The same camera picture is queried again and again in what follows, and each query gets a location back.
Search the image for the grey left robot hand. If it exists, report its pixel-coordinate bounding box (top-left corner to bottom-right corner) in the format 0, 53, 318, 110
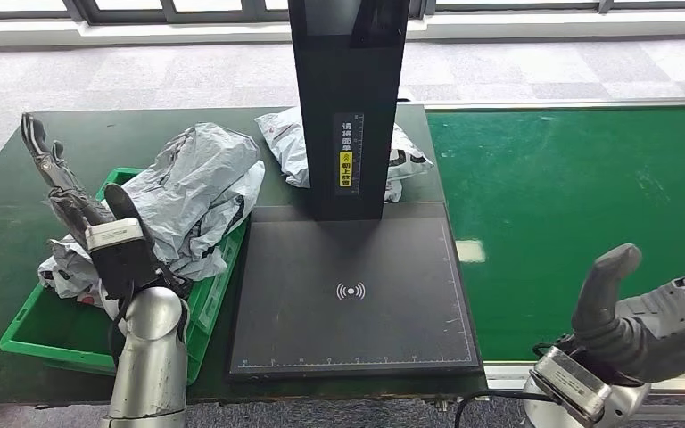
20, 112, 158, 261

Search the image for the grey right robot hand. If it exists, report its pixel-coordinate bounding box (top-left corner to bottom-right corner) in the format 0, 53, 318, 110
571, 243, 685, 385

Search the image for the grey parcel bag red print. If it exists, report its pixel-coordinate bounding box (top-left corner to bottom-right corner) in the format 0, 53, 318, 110
37, 235, 120, 320

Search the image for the narrow grey parcel bag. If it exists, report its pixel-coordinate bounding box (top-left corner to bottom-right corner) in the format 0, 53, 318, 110
119, 122, 262, 261

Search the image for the green conveyor belt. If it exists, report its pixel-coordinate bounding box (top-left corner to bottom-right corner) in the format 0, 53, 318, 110
425, 106, 685, 363

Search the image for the grey parcel bag black print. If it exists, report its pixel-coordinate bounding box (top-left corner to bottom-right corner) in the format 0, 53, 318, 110
253, 106, 435, 203

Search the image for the black inbound scanner machine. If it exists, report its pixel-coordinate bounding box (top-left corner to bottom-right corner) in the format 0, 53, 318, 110
228, 0, 484, 381

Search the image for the green plastic crate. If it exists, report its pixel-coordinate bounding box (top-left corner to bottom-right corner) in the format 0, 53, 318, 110
0, 167, 249, 386

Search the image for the white window sill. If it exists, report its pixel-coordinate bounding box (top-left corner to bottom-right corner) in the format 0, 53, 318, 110
0, 12, 685, 48

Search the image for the black yellow warning label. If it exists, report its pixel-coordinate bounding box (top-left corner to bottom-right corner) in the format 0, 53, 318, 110
333, 111, 366, 195

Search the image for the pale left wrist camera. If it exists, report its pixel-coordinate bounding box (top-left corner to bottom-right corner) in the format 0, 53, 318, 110
85, 218, 161, 301

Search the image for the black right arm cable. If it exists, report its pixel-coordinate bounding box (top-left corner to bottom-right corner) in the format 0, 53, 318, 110
453, 390, 557, 428

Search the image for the dark window frame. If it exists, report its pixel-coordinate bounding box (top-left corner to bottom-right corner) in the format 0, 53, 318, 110
0, 0, 685, 25

